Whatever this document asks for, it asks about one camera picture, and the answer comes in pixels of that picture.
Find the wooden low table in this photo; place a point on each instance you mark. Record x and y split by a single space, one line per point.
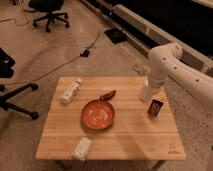
134 134

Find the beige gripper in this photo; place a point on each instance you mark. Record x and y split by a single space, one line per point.
153 91

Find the red chili pepper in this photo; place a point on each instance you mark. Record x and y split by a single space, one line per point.
108 96

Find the orange patterned plate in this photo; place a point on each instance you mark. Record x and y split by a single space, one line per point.
98 114

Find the white plastic bottle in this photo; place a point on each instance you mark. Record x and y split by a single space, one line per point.
71 91

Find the black office chair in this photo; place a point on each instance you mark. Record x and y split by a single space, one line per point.
49 8

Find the white rectangular box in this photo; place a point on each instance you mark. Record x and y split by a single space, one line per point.
82 148

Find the dark boxed eraser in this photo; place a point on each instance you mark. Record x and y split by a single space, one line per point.
155 107

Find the black power adapter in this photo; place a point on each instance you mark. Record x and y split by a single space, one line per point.
85 53

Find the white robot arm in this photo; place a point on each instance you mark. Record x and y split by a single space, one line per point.
165 62

